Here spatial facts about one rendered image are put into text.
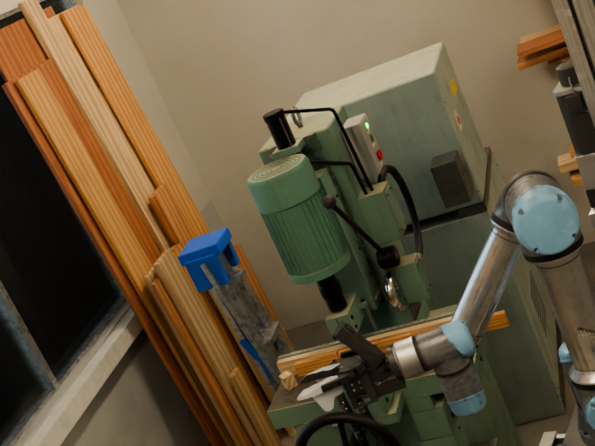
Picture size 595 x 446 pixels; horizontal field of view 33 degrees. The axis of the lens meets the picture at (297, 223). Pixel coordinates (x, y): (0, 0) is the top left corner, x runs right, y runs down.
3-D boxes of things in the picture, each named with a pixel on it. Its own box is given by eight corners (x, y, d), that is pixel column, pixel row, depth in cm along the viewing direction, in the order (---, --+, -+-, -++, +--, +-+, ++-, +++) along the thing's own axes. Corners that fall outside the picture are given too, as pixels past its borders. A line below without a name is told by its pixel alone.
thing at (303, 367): (298, 377, 284) (293, 365, 283) (300, 373, 286) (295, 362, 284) (509, 326, 260) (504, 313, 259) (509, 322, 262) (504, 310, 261)
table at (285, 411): (264, 451, 266) (255, 433, 264) (293, 388, 293) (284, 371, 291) (480, 404, 243) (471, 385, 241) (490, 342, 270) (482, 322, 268)
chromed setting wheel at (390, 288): (395, 321, 277) (378, 283, 274) (402, 300, 288) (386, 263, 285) (405, 319, 276) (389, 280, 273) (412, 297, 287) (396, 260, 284)
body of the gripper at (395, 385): (351, 411, 197) (407, 390, 195) (334, 372, 196) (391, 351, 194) (351, 396, 205) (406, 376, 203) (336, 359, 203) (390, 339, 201)
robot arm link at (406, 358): (412, 343, 193) (410, 330, 201) (390, 351, 194) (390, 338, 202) (426, 377, 195) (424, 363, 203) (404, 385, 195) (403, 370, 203)
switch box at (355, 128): (360, 180, 285) (339, 130, 280) (367, 167, 293) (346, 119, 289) (380, 173, 282) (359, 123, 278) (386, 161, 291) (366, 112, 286)
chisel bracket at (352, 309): (336, 347, 272) (323, 320, 269) (346, 321, 284) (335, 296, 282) (360, 341, 269) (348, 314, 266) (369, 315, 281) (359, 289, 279)
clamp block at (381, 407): (336, 425, 256) (323, 396, 254) (347, 396, 268) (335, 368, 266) (390, 413, 251) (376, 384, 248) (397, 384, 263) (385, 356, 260)
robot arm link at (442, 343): (481, 363, 194) (466, 326, 191) (428, 382, 195) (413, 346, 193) (475, 345, 201) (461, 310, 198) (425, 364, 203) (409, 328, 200)
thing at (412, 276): (399, 306, 285) (384, 271, 281) (403, 295, 291) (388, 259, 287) (430, 298, 281) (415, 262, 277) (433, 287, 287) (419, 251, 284)
